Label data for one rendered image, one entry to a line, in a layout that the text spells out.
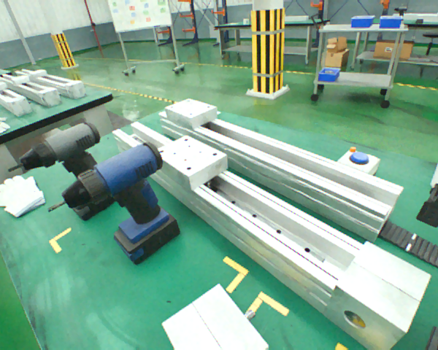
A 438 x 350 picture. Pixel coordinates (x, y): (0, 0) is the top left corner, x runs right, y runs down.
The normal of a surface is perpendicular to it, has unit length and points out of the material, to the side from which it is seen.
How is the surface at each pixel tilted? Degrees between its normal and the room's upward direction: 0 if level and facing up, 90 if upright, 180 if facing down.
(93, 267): 0
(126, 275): 0
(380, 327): 90
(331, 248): 90
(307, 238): 90
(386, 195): 90
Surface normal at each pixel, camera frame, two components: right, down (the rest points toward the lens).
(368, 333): -0.74, 0.45
